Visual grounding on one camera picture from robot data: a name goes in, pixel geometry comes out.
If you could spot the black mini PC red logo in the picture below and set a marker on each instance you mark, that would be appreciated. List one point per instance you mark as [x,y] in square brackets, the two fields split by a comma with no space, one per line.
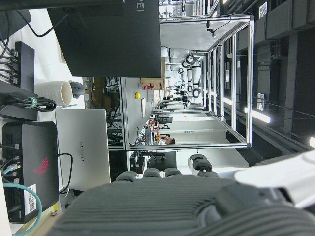
[37,172]

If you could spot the grey computer mouse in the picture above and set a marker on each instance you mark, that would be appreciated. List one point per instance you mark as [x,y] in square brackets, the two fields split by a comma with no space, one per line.
[77,89]

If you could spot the black docking hub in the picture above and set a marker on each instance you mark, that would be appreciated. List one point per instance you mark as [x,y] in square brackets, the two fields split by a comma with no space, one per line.
[25,64]

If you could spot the right robot hand white grey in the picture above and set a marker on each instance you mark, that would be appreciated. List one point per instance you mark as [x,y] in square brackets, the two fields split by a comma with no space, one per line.
[152,209]

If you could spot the small camera on frame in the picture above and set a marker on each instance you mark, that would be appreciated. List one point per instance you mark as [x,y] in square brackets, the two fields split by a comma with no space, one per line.
[211,31]

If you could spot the yellow emergency button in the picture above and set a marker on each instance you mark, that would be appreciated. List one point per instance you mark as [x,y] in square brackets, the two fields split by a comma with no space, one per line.
[137,95]

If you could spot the grey partition cabinet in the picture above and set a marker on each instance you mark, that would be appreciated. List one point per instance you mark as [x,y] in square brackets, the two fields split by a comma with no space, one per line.
[130,115]

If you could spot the long ceiling light tube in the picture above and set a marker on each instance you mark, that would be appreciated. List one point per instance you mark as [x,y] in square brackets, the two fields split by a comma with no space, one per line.
[258,115]

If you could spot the aluminium profile cage frame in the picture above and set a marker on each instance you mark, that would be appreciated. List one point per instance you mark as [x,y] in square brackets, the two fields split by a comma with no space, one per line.
[250,81]

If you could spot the black Huawei monitor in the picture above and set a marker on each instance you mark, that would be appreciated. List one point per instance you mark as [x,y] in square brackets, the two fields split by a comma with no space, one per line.
[110,37]

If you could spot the black flat device box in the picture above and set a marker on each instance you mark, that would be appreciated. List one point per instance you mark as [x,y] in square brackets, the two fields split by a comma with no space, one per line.
[17,113]

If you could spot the brown cardboard box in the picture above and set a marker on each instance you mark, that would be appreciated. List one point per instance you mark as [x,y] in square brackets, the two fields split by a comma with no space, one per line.
[150,82]

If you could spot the silver Huawei laptop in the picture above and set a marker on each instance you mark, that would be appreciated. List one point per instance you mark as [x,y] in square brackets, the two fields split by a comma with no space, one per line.
[83,147]

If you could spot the person in white shirt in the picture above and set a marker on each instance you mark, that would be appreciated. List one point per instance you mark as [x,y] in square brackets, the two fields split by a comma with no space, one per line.
[169,140]

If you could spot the white humanoid robot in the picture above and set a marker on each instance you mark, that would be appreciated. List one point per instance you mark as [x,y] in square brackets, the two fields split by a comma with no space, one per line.
[194,73]

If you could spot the black monitor stand base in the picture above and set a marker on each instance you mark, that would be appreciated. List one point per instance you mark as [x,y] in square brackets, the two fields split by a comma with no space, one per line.
[12,22]

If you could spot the white textured paper cup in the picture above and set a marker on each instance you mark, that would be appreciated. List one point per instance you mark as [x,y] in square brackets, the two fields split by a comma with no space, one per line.
[53,91]

